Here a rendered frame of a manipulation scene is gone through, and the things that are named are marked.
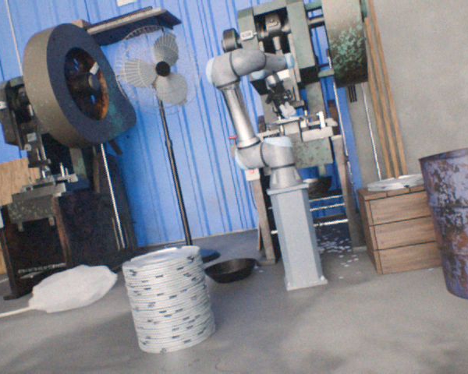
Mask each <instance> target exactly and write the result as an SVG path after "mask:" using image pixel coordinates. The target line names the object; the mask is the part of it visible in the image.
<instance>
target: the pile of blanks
mask: <svg viewBox="0 0 468 374"><path fill-rule="evenodd" d="M122 271H123V273H124V275H125V276H124V279H125V281H126V283H125V286H126V287H127V289H128V296H129V300H130V303H131V309H132V313H133V320H134V323H135V327H136V331H137V334H136V335H137V336H138V342H139V345H140V348H141V349H142V350H143V351H147V352H154V353H157V354H159V352H160V353H163V352H164V353H168V352H173V351H179V350H182V349H185V348H188V347H190V346H193V345H195V344H198V343H200V342H201V341H203V340H205V339H207V338H208V337H210V336H211V335H212V334H213V333H214V331H215V322H214V317H213V312H212V310H211V303H210V297H209V295H208V289H207V282H206V278H205V276H204V275H205V273H204V268H203V261H202V256H201V255H200V251H199V252H198V253H196V254H195V255H193V256H189V257H187V258H185V259H181V260H178V261H175V262H172V263H167V264H163V265H159V266H152V267H147V268H140V269H124V268H122Z"/></svg>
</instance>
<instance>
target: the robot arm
mask: <svg viewBox="0 0 468 374"><path fill-rule="evenodd" d="M294 65H295V61H294V57H293V55H292V54H290V53H289V54H285V55H273V54H268V53H264V52H263V51H261V50H257V49H247V48H244V49H237V50H235V51H231V52H229V53H226V54H223V55H219V56H215V57H214V58H211V59H210V60H209V61H208V62H207V66H206V75H207V80H208V82H209V83H210V84H211V85H212V86H215V87H216V90H220V91H221V92H222V95H223V97H224V100H225V105H226V107H227V110H228V112H229V116H230V118H231V121H232V125H233V128H234V130H235V134H236V138H237V139H238V143H237V144H236V147H237V148H236V150H235V158H236V163H237V164H238V165H239V167H240V168H241V169H243V170H244V171H249V170H255V169H258V168H266V167H270V170H271V177H270V184H269V186H270V190H274V189H284V188H288V187H293V186H296V185H298V184H301V183H303V180H302V178H301V176H300V174H299V172H298V171H297V169H296V164H295V160H294V155H293V148H292V146H293V145H292V144H291V140H290V138H289V137H277V138H267V139H264V142H263V143H262V142H261V139H260V137H257V136H256V135H255V131H254V127H253V124H252V121H251V119H250V115H249V112H248V110H247V109H246V105H245V103H244V99H243V95H242V93H241V90H240V88H239V85H240V83H241V79H240V77H243V76H246V75H249V74H251V75H252V77H253V78H254V79H262V78H263V77H264V80H265V82H266V84H267V85H268V87H269V88H271V87H272V89H271V90H270V92H269V94H268V96H267V98H266V100H265V103H266V104H270V103H272V101H273V102H274V106H275V108H276V109H277V110H278V111H279V112H280V113H281V114H282V115H283V116H285V117H286V118H287V119H290V118H291V114H290V113H291V112H292V111H293V110H294V108H293V107H292V106H289V100H290V99H292V97H293V95H292V96H291V95H290V93H291V90H290V89H287V90H286V89H285V87H284V86H283V83H284V81H283V80H282V81H281V80H280V77H279V75H278V73H279V72H284V71H286V70H287V69H291V68H293V67H294ZM289 91H290V92H289ZM291 94H292V93H291ZM281 104H283V105H281Z"/></svg>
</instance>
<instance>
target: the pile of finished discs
mask: <svg viewBox="0 0 468 374"><path fill-rule="evenodd" d="M420 184H424V179H423V175H422V174H418V175H406V176H400V177H398V178H397V179H395V178H388V179H385V180H380V181H377V182H372V183H370V184H369V185H368V187H369V190H370V191H372V192H378V191H388V190H394V189H404V188H405V187H406V186H407V188H408V186H414V185H420Z"/></svg>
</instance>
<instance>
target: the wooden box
mask: <svg viewBox="0 0 468 374"><path fill-rule="evenodd" d="M356 192H357V199H358V203H359V208H360V216H361V220H362V225H363V233H364V237H365V242H366V246H367V254H368V256H369V258H370V261H371V262H372V264H373V266H374V268H375V270H376V271H377V272H378V275H379V274H382V273H383V274H386V273H396V272H402V271H407V270H418V269H423V268H430V267H436V266H441V258H440V254H439V250H438V248H437V246H436V244H437V240H436V236H435V233H434V226H433V221H432V218H431V212H430V207H429V206H428V205H427V193H426V190H425V185H424V184H420V185H414V186H408V188H407V186H406V187H405V188H404V189H394V190H388V191H378V192H372V191H370V190H369V187H366V188H362V189H357V190H356ZM379 256H380V257H379ZM380 261H381V262H380Z"/></svg>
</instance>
